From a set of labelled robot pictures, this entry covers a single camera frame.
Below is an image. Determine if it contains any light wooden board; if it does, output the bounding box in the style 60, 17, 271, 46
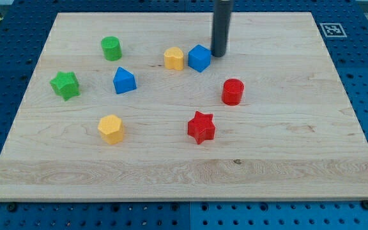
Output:
0, 12, 368, 202

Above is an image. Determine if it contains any red star block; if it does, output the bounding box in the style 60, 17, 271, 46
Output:
187, 111, 215, 144

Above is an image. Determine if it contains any red cylinder block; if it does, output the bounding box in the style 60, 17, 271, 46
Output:
221, 79, 245, 106

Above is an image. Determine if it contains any yellow heart block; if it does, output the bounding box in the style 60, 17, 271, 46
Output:
164, 47, 184, 70

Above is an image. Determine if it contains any blue cube block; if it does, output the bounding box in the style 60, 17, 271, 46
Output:
188, 45, 211, 72

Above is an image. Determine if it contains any blue triangular prism block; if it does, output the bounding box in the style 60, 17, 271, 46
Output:
113, 67, 137, 94

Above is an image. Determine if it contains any yellow hexagon block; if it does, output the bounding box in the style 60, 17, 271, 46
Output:
98, 114, 124, 144

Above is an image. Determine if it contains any green cylinder block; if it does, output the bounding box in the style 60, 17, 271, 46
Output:
101, 36, 122, 61

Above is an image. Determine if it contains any green star block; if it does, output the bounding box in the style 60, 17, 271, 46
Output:
50, 72, 80, 101

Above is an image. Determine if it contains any white fiducial marker tag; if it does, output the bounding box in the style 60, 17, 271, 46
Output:
320, 22, 347, 38

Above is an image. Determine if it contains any black screw bottom left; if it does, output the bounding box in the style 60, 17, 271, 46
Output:
6, 203, 17, 212

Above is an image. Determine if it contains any black screw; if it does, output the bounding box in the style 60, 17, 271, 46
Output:
360, 200, 368, 210
6, 203, 17, 212

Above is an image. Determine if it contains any black screw bottom right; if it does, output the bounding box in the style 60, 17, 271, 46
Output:
360, 200, 368, 210

